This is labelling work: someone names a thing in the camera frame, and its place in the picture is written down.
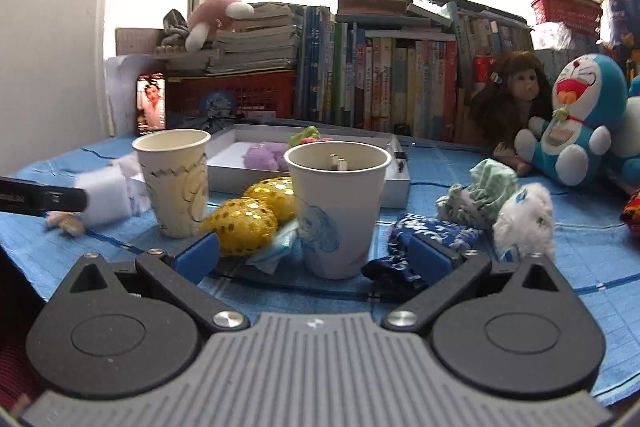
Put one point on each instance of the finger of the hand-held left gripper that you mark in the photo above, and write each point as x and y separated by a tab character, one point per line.
45	197

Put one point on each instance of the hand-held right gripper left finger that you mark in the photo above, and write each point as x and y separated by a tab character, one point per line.
200	253

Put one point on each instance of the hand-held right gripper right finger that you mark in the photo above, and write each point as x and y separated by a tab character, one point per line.
430	257

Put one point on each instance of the gold sequin bow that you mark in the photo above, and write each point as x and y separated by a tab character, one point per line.
247	222

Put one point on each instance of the lavender fuzzy soft cloth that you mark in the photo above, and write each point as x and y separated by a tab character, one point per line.
105	197

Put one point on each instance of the dark blue printed scrunchie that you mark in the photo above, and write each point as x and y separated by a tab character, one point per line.
435	227

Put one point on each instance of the small beige object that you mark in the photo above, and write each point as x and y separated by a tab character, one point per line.
65	223

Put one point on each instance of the paper cup with line drawing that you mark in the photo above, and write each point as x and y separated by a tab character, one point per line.
172	187

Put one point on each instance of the teal plastic wrapper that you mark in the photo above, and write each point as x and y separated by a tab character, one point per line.
277	252

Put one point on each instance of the white shallow tray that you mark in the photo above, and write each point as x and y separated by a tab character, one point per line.
395	179

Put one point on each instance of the pale green checked scrunchie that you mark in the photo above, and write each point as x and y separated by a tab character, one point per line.
485	189

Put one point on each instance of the paper cup with blue print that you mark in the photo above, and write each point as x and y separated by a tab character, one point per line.
337	217

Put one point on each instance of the white fluffy toy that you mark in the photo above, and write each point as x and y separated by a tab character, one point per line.
527	219

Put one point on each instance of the purple pompom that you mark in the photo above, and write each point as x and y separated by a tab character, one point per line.
264	156

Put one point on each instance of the phone with lit screen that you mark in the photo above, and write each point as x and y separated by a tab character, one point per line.
151	104

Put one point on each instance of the blue round card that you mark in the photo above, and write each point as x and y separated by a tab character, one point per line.
220	104

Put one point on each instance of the red plastic crate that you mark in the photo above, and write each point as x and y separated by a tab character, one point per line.
235	89

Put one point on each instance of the row of upright books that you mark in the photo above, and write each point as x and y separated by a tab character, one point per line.
400	82

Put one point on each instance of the cardboard box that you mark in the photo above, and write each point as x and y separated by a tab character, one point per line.
135	41

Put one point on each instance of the brown-haired doll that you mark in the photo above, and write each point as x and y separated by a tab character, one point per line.
515	87

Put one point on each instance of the orange and red toy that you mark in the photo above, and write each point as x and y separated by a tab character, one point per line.
632	207

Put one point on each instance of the blue cat plush toy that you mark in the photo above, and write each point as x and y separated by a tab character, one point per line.
585	117

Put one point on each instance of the grey cloth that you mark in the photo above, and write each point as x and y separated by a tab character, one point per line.
174	27

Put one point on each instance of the stack of flat books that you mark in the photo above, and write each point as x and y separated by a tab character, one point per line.
260	44

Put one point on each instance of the pink and white plush toy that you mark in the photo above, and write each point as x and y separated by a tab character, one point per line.
215	14

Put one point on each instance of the red plastic basket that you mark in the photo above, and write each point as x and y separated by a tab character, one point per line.
565	14

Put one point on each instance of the colourful printed package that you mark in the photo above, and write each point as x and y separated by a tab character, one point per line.
620	14

